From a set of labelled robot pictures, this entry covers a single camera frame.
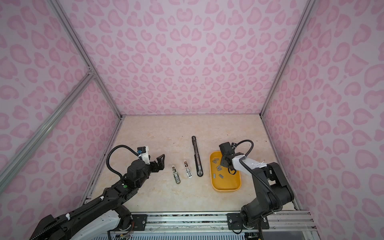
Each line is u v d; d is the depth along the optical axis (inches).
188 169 35.4
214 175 34.6
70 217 17.3
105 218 22.6
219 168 36.4
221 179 34.4
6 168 20.1
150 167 28.6
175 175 34.6
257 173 18.4
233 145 32.9
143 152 27.3
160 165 29.5
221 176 34.9
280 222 29.4
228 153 28.9
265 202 17.0
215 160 37.5
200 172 34.7
